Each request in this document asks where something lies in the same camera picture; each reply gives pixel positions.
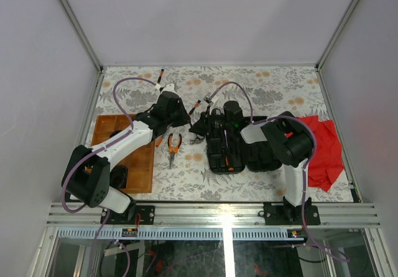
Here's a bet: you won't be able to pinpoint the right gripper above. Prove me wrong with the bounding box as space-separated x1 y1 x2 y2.
189 106 233 138

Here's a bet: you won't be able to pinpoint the small precision screwdriver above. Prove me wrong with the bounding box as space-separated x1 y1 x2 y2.
188 100 201 116
157 68 164 85

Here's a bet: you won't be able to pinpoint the large orange screwdriver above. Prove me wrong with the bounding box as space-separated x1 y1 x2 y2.
224 148 234 172

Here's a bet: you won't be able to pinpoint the black plastic tool case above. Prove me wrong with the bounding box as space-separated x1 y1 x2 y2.
205 116 282 175

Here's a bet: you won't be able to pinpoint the claw hammer black handle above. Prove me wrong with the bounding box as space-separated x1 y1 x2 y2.
190 136 205 145

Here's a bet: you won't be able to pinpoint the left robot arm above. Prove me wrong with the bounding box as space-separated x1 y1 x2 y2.
61 90 190 224

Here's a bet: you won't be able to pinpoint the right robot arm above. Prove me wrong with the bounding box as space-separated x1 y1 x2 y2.
189 101 317 224

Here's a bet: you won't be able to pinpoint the orange utility knife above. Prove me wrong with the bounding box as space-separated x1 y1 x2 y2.
155 136 164 148

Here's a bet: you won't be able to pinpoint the orange long-nose pliers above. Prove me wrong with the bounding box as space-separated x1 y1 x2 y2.
167 133 182 169

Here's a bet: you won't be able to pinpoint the wooden compartment tray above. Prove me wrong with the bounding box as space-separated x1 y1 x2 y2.
90 115 155 194

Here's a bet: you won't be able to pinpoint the red cloth bag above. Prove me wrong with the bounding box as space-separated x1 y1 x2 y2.
300 116 344 192

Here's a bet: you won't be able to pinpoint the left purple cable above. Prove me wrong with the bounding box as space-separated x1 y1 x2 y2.
60 77 162 277

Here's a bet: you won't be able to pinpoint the black coiled strap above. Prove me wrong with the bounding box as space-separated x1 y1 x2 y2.
110 164 129 190

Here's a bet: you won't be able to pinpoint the aluminium front rail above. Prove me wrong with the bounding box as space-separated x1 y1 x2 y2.
46 200 382 240

